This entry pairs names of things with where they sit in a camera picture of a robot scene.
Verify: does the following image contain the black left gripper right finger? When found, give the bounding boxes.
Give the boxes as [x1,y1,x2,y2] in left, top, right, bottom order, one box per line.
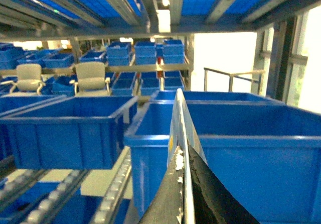
[188,146,259,223]

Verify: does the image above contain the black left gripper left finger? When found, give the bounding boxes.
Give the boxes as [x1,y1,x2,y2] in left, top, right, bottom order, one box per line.
[139,147,184,223]

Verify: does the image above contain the flower gift bag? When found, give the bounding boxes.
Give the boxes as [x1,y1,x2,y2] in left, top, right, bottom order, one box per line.
[168,88,206,223]

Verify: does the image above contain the large blue plastic crate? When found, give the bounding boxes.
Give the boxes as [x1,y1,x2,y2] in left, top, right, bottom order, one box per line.
[124,91,320,223]

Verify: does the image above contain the blue crate on left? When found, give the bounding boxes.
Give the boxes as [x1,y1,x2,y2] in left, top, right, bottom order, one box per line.
[1,96,137,170]

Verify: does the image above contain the grey office chair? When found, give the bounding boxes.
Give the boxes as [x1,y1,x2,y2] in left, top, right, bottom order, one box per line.
[1,63,46,95]
[69,62,112,97]

